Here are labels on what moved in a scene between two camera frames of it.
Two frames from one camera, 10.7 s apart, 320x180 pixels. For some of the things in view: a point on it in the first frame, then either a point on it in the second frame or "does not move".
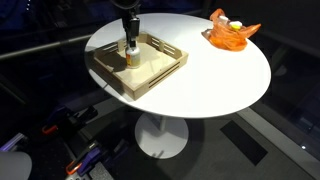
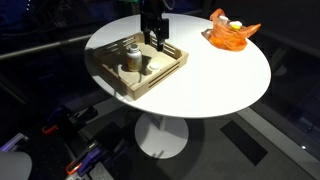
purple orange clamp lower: x=85 y=161 does not move
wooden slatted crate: x=158 y=59 does not move
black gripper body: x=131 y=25 to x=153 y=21
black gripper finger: x=128 y=37 to x=146 y=36
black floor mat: x=253 y=151 does not move
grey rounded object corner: x=15 y=165 does not move
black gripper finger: x=133 y=41 to x=159 y=36
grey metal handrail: x=44 y=46 does not move
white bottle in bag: x=223 y=20 does not move
